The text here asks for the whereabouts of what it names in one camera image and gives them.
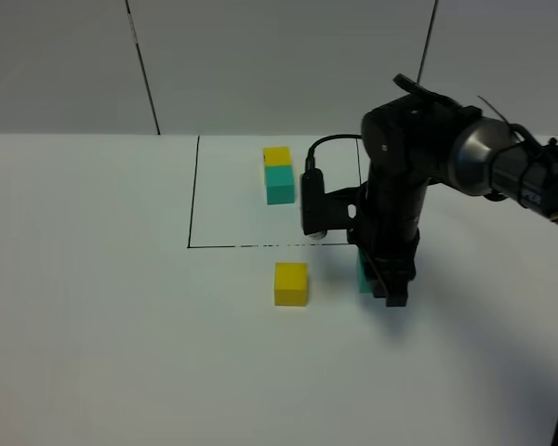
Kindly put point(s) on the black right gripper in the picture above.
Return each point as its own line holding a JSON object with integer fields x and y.
{"x": 386, "y": 229}

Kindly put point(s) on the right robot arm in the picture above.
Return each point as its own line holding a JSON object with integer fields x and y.
{"x": 425, "y": 138}

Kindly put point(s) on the teal template block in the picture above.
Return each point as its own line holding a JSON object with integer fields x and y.
{"x": 279, "y": 184}

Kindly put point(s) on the yellow template block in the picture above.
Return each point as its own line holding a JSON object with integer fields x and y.
{"x": 277, "y": 156}

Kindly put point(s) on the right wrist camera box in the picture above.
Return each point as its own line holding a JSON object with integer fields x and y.
{"x": 321, "y": 211}

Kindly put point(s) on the black cable tie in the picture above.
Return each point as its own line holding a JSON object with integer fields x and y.
{"x": 495, "y": 111}

